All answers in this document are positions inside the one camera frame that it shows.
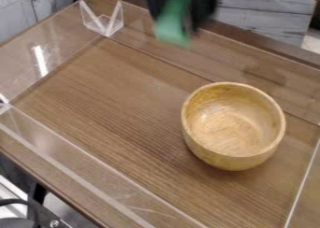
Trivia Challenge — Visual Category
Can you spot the black cable under table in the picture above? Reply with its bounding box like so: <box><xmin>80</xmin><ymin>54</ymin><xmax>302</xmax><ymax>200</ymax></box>
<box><xmin>0</xmin><ymin>199</ymin><xmax>43</xmax><ymax>228</ymax></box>

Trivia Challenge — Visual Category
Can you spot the black metal table leg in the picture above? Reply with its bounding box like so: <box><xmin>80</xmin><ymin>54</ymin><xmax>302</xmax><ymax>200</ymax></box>
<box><xmin>28</xmin><ymin>182</ymin><xmax>47</xmax><ymax>205</ymax></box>

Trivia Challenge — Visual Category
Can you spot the light wooden bowl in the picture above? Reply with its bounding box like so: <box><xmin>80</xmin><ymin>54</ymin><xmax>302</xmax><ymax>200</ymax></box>
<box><xmin>180</xmin><ymin>82</ymin><xmax>286</xmax><ymax>171</ymax></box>

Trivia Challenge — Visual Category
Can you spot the clear acrylic tray wall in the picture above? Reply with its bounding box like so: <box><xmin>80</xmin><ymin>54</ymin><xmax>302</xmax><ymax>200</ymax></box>
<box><xmin>0</xmin><ymin>0</ymin><xmax>320</xmax><ymax>228</ymax></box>

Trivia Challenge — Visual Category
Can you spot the green rectangular block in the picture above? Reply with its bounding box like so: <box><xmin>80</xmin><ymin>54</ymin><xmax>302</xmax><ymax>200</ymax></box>
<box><xmin>154</xmin><ymin>0</ymin><xmax>190</xmax><ymax>48</ymax></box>

